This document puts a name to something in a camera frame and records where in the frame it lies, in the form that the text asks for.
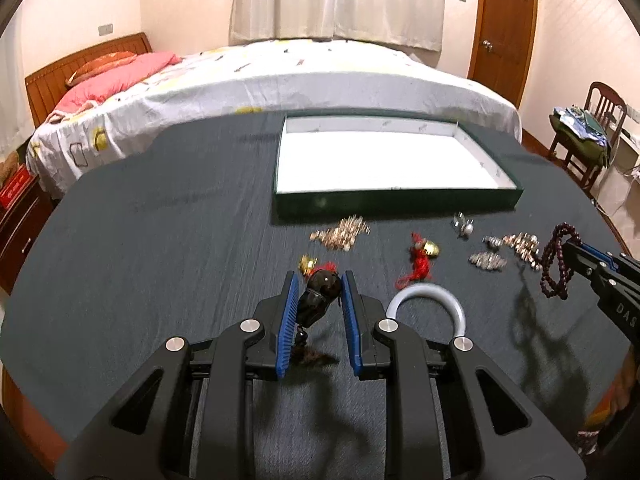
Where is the black gourd pendant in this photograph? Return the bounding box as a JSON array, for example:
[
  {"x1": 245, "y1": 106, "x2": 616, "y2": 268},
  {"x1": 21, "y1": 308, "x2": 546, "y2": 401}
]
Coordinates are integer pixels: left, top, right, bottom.
[{"x1": 291, "y1": 266, "x2": 342, "y2": 368}]

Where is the white jade bangle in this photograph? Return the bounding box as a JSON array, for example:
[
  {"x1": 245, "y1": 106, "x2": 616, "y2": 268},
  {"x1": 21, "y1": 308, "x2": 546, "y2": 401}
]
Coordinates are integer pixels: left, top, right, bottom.
[{"x1": 385, "y1": 283, "x2": 466, "y2": 338}]

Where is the dark red bead mala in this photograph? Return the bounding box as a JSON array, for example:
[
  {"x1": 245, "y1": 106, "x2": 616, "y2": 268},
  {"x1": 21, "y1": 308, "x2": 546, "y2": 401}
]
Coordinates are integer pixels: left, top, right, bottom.
[{"x1": 540, "y1": 222, "x2": 580, "y2": 300}]

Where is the small gold red charm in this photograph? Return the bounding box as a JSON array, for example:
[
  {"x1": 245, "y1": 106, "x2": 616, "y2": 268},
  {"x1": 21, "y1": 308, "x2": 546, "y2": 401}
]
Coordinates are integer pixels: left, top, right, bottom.
[{"x1": 298, "y1": 255, "x2": 337, "y2": 278}]

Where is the pink bead bracelet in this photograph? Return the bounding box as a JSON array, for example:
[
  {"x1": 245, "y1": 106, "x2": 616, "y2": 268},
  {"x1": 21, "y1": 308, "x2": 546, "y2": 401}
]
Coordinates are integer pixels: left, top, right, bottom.
[{"x1": 502, "y1": 231, "x2": 544, "y2": 272}]

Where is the pink shell bracelet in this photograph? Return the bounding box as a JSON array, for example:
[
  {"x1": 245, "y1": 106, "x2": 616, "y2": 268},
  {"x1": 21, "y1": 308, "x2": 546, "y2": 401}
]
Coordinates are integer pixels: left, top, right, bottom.
[{"x1": 309, "y1": 214, "x2": 372, "y2": 252}]

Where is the red knot gold charm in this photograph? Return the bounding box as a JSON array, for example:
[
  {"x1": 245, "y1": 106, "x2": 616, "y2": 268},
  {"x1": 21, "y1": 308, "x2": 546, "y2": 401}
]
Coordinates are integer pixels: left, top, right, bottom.
[{"x1": 395, "y1": 232, "x2": 440, "y2": 290}]

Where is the silver bead earring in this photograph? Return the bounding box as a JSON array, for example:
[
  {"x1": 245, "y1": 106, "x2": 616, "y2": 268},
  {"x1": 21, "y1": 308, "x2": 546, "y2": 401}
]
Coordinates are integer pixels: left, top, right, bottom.
[{"x1": 469, "y1": 252, "x2": 508, "y2": 272}]

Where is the small silver earring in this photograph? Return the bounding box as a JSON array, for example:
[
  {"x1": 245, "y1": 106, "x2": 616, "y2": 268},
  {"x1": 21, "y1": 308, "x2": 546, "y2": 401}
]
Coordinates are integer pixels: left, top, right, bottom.
[{"x1": 483, "y1": 236, "x2": 503, "y2": 252}]

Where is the green jewelry tray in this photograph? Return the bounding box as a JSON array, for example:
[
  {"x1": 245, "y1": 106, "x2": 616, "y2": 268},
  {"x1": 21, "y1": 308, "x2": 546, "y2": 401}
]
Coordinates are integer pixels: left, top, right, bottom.
[{"x1": 272, "y1": 114, "x2": 524, "y2": 222}]

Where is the wooden chair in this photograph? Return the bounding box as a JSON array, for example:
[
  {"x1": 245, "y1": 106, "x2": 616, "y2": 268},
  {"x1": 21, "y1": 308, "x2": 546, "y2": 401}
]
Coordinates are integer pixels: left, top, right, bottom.
[{"x1": 548, "y1": 81, "x2": 628, "y2": 192}]

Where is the dark grey table cloth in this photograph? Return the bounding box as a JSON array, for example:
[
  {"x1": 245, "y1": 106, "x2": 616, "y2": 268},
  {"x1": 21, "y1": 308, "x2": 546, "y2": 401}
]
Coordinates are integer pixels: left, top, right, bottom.
[{"x1": 1, "y1": 113, "x2": 639, "y2": 479}]

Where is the clothes pile on chair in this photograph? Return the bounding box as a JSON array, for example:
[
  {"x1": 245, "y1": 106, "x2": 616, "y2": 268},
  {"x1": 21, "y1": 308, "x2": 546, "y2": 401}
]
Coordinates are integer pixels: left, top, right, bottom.
[{"x1": 549, "y1": 105, "x2": 612, "y2": 167}]

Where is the bed with patterned sheet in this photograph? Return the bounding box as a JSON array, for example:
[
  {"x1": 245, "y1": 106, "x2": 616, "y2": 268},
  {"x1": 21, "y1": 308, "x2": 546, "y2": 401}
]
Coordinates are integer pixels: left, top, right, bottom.
[{"x1": 26, "y1": 39, "x2": 522, "y2": 198}]

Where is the dark wooden nightstand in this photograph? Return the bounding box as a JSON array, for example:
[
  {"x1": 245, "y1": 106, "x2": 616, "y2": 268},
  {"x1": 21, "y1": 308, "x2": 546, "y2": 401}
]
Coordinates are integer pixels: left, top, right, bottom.
[{"x1": 0, "y1": 177, "x2": 54, "y2": 295}]

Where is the brown wooden door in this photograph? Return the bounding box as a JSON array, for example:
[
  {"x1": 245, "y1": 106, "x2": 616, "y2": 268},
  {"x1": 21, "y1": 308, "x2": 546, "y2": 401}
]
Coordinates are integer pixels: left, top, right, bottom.
[{"x1": 468, "y1": 0, "x2": 538, "y2": 106}]

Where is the pink pillow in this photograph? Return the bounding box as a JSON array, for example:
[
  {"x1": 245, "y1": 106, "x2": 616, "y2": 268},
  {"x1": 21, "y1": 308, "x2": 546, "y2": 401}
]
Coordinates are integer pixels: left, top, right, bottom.
[{"x1": 53, "y1": 52, "x2": 182, "y2": 114}]

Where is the red box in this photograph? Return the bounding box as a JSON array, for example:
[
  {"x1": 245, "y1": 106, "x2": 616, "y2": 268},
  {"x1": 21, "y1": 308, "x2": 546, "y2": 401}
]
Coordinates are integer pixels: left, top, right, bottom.
[{"x1": 0, "y1": 165, "x2": 34, "y2": 210}]

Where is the brown plush toy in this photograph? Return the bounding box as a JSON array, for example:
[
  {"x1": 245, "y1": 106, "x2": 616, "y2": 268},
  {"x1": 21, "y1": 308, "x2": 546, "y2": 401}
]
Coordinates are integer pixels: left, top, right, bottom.
[{"x1": 0, "y1": 151, "x2": 21, "y2": 188}]

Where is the orange patterned pillow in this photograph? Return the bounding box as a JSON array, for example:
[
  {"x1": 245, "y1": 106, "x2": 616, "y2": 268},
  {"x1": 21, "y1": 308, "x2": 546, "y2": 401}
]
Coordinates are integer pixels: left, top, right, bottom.
[{"x1": 65, "y1": 51, "x2": 138, "y2": 88}]

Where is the white curtain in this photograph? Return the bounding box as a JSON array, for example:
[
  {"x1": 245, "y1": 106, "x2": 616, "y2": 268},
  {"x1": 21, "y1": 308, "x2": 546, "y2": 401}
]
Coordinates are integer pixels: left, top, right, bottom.
[{"x1": 229, "y1": 0, "x2": 445, "y2": 52}]

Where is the wooden headboard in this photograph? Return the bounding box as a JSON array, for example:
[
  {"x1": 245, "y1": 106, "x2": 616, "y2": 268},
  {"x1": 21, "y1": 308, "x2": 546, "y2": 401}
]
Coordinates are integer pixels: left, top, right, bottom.
[{"x1": 25, "y1": 32, "x2": 153, "y2": 128}]

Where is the wall socket plate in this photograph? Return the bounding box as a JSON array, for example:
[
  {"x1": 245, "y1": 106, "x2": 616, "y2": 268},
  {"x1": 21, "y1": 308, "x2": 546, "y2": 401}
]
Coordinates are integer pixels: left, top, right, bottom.
[{"x1": 99, "y1": 24, "x2": 113, "y2": 36}]

